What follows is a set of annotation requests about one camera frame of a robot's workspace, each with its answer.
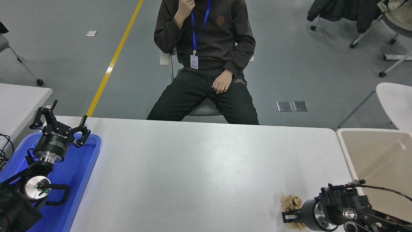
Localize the person's left hand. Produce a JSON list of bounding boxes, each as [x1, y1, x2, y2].
[[212, 70, 233, 94]]

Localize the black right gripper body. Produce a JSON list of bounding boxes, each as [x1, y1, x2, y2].
[[300, 199, 326, 231]]

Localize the blue lanyard with badge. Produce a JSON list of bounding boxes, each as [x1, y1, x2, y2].
[[190, 0, 212, 70]]

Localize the white and grey chair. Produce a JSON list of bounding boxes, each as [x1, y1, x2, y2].
[[160, 48, 255, 123]]

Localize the person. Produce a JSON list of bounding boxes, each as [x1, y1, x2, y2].
[[146, 0, 259, 125]]

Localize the white side table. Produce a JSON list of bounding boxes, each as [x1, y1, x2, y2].
[[0, 83, 53, 152]]

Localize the tan paper ball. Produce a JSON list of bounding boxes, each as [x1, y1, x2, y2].
[[280, 193, 307, 231]]

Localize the white round-edged chair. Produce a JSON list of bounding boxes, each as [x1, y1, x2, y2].
[[337, 82, 412, 132]]

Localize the white frame with caster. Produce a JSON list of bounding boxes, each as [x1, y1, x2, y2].
[[379, 52, 412, 78]]

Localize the blue plastic tray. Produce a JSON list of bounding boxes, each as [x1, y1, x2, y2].
[[0, 131, 102, 232]]

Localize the large pale bin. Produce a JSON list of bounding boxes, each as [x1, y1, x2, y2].
[[336, 128, 412, 223]]

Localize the black cables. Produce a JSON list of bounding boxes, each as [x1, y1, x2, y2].
[[0, 134, 15, 169]]

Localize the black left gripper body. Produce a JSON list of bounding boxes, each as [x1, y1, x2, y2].
[[33, 124, 75, 160]]

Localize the person's right hand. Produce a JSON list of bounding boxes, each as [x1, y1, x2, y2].
[[174, 0, 195, 29]]

